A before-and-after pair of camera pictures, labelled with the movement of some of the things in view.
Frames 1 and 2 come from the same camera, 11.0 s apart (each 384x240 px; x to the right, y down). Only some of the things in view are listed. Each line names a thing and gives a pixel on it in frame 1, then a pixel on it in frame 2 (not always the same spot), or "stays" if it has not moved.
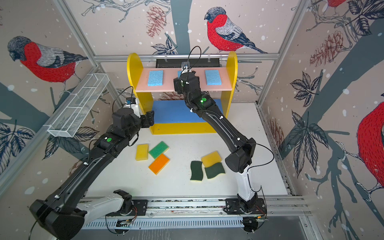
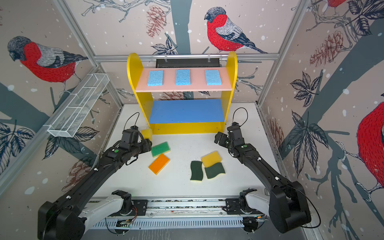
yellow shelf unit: (155, 89) stays
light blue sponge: (155, 78) stays
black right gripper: (177, 86) -> (223, 137)
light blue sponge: (213, 77) stays
